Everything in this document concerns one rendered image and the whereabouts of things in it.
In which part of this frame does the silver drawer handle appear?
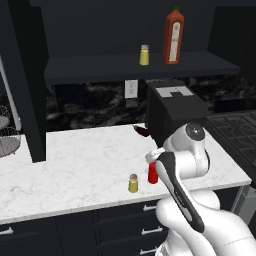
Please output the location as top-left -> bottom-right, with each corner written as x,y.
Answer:
139,246 -> 158,256
140,226 -> 165,236
0,226 -> 15,236
142,203 -> 158,212

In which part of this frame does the black hob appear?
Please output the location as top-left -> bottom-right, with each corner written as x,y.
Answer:
203,110 -> 256,181

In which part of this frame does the small red condiment bottle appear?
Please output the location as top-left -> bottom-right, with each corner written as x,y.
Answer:
147,161 -> 160,185

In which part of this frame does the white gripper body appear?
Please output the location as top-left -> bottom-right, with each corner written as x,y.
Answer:
144,148 -> 167,165

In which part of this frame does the yellow shaker with round cap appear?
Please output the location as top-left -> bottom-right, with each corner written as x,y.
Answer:
127,173 -> 140,194

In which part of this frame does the yellow shaker with flat cap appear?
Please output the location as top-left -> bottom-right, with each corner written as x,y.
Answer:
138,43 -> 151,67

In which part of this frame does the black boxy countertop appliance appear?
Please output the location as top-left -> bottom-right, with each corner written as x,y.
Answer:
145,79 -> 208,148

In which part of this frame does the dark purple eggplant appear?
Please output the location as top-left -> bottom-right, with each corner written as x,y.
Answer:
132,124 -> 152,139

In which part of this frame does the grey wire stand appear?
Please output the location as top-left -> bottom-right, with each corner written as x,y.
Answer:
0,104 -> 22,158

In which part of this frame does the black open cabinet door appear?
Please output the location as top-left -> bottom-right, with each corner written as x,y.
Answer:
5,0 -> 48,164
207,4 -> 256,85

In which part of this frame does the tall orange condiment bottle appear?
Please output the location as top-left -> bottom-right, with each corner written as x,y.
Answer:
161,5 -> 185,66

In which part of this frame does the black drawer front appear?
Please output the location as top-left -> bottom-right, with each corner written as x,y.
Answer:
95,199 -> 162,224
99,237 -> 162,256
97,218 -> 168,245
0,215 -> 58,243

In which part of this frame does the black cabinet shelf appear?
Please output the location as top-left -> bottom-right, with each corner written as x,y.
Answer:
43,50 -> 241,86

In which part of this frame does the white wall outlet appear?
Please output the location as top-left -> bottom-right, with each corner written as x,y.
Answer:
124,78 -> 139,100

